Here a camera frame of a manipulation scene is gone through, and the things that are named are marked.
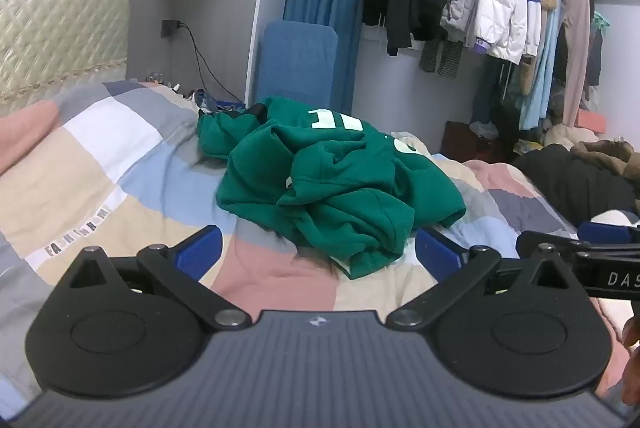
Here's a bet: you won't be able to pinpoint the dark hanging garment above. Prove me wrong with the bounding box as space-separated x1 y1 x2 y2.
585 0 612 87

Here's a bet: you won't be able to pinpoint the dark red stool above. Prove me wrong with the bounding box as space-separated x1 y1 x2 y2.
442 121 507 165

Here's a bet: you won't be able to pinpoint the white plastic bag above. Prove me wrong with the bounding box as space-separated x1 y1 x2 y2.
470 121 500 141

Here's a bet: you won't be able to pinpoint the person's right hand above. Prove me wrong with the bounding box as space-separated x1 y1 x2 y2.
620 315 640 409

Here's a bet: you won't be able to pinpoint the patchwork quilt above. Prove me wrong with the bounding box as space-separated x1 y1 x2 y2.
0 80 640 414

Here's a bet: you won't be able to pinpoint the hanging blue jeans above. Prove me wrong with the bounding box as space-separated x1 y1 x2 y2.
472 58 507 125

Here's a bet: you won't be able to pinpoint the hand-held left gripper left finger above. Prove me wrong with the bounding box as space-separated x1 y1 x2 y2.
67 225 253 329

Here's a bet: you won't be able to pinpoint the pink box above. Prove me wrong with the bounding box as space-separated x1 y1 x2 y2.
575 110 609 135

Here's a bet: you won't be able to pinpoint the blue denim cloth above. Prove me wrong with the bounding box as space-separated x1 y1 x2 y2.
191 88 246 115

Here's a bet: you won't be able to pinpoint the light blue garment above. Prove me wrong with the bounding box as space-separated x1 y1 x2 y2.
519 8 564 131

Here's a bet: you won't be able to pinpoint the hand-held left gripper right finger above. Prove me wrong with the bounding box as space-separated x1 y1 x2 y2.
386 228 576 329

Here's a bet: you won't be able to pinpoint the quilted beige headboard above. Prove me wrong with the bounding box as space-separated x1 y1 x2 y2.
0 0 131 104

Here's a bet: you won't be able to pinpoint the black coat with fur hood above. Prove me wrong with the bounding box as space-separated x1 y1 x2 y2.
512 138 640 229

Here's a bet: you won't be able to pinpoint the black charger cable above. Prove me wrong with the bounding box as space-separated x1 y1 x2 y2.
179 22 242 102

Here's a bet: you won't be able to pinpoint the striped grey scarf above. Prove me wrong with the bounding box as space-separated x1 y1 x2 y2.
419 38 464 79

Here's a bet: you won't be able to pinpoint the pink pants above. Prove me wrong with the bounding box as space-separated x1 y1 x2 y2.
560 0 594 129

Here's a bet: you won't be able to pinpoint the blue padded board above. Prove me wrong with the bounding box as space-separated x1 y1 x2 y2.
256 20 339 109

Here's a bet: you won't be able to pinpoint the cream plush blanket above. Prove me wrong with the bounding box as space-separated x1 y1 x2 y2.
542 123 597 149

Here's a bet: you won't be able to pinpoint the small bottles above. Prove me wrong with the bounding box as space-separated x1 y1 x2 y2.
146 72 182 92

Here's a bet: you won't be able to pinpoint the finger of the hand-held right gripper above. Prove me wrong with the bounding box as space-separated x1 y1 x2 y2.
516 231 593 259
577 220 640 247

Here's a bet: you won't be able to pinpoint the green sweatshirt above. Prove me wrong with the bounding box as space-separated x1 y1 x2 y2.
196 96 467 280

